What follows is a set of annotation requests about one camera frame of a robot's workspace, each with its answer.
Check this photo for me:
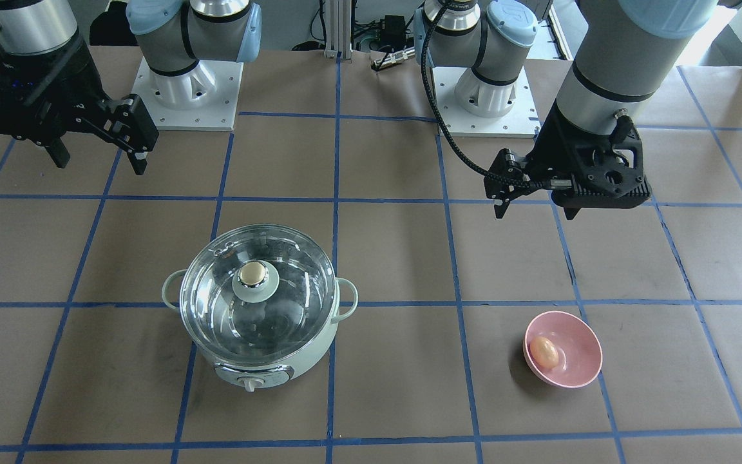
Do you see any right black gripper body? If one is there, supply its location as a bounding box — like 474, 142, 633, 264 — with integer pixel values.
0, 30, 109, 144

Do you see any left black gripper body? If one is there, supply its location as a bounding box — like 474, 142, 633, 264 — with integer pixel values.
525, 104, 651, 209

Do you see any brown egg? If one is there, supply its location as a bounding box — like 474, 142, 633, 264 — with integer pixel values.
528, 336, 560, 370

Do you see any glass pot lid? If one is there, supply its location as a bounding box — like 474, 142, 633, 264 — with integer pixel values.
180, 224, 336, 366

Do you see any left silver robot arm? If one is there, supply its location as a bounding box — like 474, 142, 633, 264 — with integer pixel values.
414, 1, 718, 220

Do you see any mint green electric pot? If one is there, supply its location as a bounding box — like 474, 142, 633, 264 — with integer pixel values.
162, 224, 359, 393

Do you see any pink bowl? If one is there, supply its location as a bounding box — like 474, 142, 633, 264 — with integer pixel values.
523, 311, 604, 389

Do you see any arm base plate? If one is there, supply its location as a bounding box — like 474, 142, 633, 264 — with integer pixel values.
432, 67, 540, 139
132, 59, 243, 132

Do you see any black braided cable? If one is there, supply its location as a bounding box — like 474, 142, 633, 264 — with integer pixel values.
421, 5, 555, 191

